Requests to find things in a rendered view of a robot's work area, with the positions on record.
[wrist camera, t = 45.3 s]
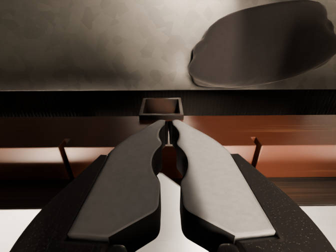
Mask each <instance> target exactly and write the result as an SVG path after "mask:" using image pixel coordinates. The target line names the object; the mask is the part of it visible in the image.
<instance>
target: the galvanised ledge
mask: <svg viewBox="0 0 336 252"><path fill-rule="evenodd" d="M284 1H293V0H0V91H162V90H334V89H336V54H335V55H334V56H333V57H332V58H331V60H329V61H328V62H327V63H326V64H324V65H323V66H322V67H319V68H317V69H314V70H312V71H309V72H306V73H304V74H301V75H298V76H295V77H292V78H289V79H286V80H282V81H277V82H273V83H267V84H261V85H255V86H248V87H235V88H222V87H204V86H198V85H197V84H195V83H194V82H193V81H192V77H191V76H190V74H189V69H188V67H189V65H190V63H191V61H192V60H193V49H194V47H195V45H196V44H197V43H198V42H199V41H200V40H202V39H203V38H204V37H205V34H206V32H207V30H208V29H209V27H210V26H211V25H212V24H213V23H215V22H216V21H217V20H218V19H220V18H222V17H224V16H226V15H228V14H231V13H233V12H237V11H240V10H243V9H247V8H251V7H256V6H260V5H266V4H271V3H277V2H284ZM310 1H315V2H319V3H321V4H322V5H324V6H325V7H326V10H327V18H328V20H330V21H331V22H332V24H333V26H334V33H335V34H336V0H310Z"/></svg>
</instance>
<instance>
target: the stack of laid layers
mask: <svg viewBox="0 0 336 252"><path fill-rule="evenodd" d="M267 178H268V179H269V180H270V181H271V182H272V183H274V184H275V185H276V186H277V187H278V188H280V189H281V190H282V191H283V192H284V193H285V194H287V195H288V196H289V197H290V198H291V199H292V200H293V201H294V202H295V203H296V204H297V205H298V206H314V205H336V177H267ZM73 179H74V176H73V175H71V177H70V179H50V180H0V209H42V208H43V207H44V206H45V205H46V204H47V203H48V202H49V201H50V200H52V199H53V198H54V197H55V196H56V195H57V194H58V193H59V192H60V191H61V190H62V189H64V188H65V187H66V186H67V185H68V184H69V183H70V182H71V181H72V180H73ZM171 179H172V180H173V181H175V182H176V183H177V184H179V185H181V180H182V178H171Z"/></svg>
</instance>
